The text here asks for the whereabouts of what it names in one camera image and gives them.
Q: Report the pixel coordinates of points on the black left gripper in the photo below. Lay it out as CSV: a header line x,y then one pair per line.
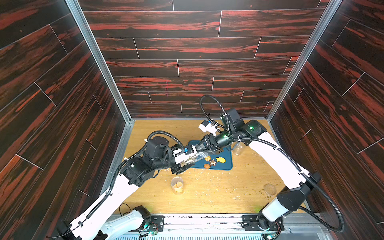
x,y
176,168

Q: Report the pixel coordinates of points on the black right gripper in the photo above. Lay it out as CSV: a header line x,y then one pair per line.
x,y
205,144

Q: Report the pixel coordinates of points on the clear plastic cookie jar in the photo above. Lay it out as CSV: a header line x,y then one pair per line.
x,y
238,148

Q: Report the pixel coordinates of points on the clear round jar lid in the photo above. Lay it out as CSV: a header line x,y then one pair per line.
x,y
270,190

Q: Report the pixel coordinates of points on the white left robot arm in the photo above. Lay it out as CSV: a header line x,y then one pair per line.
x,y
160,151

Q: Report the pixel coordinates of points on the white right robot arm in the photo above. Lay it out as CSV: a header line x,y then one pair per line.
x,y
299,182

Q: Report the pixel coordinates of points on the clear jar with yellow snacks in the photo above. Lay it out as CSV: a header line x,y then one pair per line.
x,y
177,185

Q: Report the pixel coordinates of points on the brown star iced cookie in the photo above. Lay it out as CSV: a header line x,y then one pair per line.
x,y
212,162

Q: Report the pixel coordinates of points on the blue plastic tray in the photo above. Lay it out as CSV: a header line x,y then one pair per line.
x,y
225,153

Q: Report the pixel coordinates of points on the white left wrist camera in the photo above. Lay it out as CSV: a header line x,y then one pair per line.
x,y
181,154

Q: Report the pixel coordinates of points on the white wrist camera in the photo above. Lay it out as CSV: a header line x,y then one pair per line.
x,y
181,154
208,126

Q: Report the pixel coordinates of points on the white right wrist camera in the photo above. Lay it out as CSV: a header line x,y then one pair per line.
x,y
208,126

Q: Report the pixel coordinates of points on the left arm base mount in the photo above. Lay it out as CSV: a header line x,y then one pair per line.
x,y
150,223

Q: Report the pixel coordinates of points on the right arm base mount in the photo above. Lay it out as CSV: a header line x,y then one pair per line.
x,y
270,230

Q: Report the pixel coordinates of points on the aluminium corner post right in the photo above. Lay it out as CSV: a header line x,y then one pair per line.
x,y
320,28

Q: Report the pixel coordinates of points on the aluminium corner post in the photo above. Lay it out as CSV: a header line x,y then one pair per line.
x,y
320,28
91,42

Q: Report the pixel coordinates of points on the aluminium corner post left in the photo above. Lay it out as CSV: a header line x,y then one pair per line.
x,y
91,42

